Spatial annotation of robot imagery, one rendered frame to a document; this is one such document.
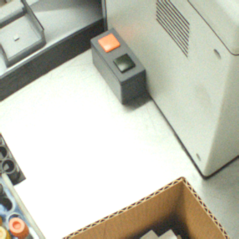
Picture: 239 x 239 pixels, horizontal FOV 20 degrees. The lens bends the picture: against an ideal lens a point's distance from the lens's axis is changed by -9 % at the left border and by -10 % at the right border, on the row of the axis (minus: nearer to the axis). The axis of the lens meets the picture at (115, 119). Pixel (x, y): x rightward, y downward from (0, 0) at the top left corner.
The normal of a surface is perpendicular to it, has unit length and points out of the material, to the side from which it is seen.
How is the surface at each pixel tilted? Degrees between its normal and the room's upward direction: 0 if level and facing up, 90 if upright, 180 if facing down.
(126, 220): 82
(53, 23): 0
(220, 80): 90
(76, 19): 0
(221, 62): 90
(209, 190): 0
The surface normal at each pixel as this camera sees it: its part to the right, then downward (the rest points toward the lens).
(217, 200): -0.04, -0.40
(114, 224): 0.49, 0.72
